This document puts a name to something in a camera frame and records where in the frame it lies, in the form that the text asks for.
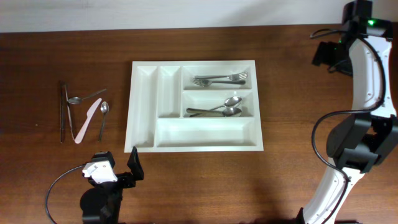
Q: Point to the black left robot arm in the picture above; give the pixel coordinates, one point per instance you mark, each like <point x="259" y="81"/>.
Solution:
<point x="102" y="202"/>

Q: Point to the white plastic cutlery tray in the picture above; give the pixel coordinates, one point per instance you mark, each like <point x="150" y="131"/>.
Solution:
<point x="160" y="93"/>

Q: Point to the small steel teaspoon angled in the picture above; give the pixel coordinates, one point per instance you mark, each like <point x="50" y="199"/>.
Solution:
<point x="77" y="100"/>

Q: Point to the steel kitchen tongs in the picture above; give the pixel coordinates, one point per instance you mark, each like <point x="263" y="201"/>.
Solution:
<point x="65" y="112"/>

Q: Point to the small steel teaspoon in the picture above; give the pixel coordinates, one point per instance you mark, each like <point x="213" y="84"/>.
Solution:
<point x="105" y="110"/>

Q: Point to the steel fork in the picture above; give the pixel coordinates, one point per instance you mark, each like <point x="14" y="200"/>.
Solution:
<point x="232" y="77"/>

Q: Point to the pink plastic knife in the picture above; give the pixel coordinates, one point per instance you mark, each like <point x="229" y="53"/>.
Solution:
<point x="89" y="115"/>

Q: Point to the large steel spoon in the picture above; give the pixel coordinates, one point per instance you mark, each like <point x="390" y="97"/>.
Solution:
<point x="228" y="112"/>

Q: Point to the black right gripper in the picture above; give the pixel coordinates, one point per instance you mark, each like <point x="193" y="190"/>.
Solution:
<point x="323" y="54"/>

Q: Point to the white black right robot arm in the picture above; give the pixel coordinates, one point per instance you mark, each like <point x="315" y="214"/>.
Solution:
<point x="368" y="134"/>

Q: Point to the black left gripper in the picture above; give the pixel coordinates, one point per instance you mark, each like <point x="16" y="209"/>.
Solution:
<point x="137" y="168"/>

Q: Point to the steel fork diagonal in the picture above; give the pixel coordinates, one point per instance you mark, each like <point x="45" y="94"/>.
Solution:
<point x="207" y="83"/>

